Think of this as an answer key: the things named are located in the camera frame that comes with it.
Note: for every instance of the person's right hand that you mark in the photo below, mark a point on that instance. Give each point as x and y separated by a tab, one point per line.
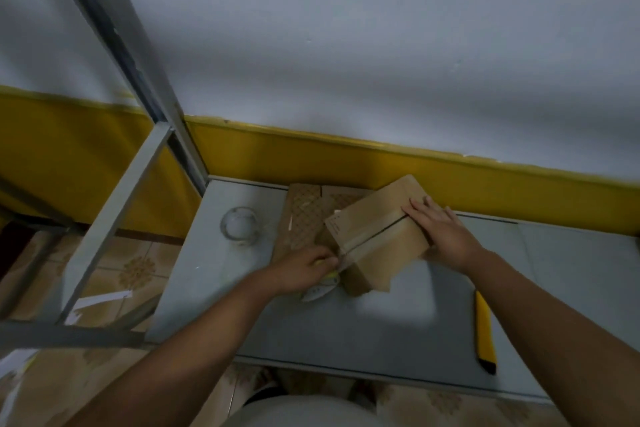
447	239

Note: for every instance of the person's left hand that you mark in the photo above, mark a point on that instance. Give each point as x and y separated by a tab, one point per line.
297	271

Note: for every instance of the person's right thumb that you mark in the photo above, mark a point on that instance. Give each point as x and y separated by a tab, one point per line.
416	220

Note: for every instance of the person's left fingers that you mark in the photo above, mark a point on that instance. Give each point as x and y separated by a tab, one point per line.
325	256

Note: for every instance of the white yellow hand tool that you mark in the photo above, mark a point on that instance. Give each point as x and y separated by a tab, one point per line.
320	289

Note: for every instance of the brown cardboard box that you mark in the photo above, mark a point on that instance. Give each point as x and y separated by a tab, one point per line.
377	234

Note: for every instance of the person's left forearm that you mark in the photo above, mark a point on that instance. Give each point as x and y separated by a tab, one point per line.
185	356

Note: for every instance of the person's right forearm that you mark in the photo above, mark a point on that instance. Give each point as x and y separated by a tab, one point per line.
560	341

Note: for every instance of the patterned flat cardboard sheet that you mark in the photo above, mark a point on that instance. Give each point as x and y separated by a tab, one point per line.
337	201
300	219

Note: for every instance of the clear tape roll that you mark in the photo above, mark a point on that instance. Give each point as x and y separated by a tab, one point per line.
241	225

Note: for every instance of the yellow black utility knife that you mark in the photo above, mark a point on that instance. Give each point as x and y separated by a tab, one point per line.
485	331

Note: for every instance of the white paper scrap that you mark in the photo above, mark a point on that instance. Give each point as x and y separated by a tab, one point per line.
102	299
15	366

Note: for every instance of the grey metal rack frame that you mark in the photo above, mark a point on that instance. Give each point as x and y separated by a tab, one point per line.
120	91

